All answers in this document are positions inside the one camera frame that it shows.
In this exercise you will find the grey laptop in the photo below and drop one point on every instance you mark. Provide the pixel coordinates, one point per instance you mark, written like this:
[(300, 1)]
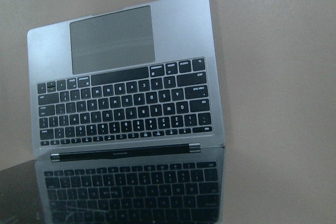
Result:
[(127, 124)]

